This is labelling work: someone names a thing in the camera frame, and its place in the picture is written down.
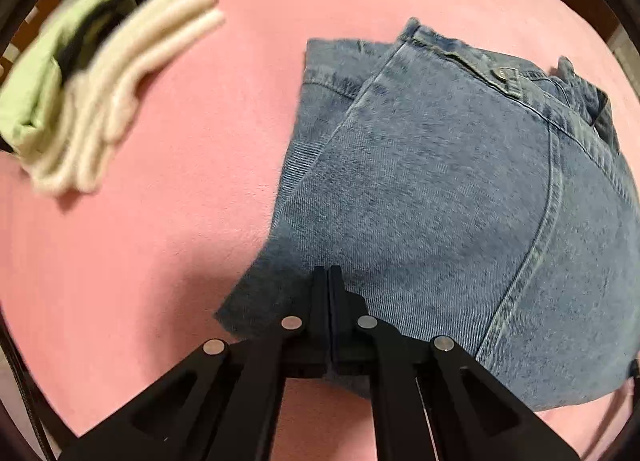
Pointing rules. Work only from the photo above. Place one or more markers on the blue denim jacket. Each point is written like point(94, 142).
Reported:
point(440, 191)

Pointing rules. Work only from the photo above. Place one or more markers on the pink bed blanket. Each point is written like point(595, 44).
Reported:
point(200, 166)

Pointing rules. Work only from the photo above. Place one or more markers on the light green black garment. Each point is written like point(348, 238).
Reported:
point(40, 76)

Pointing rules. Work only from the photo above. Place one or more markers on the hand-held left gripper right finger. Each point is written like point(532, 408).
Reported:
point(336, 306)

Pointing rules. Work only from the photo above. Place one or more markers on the cream folded garment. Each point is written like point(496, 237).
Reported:
point(125, 71)

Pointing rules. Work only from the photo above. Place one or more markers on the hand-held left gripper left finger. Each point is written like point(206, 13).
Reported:
point(320, 301)

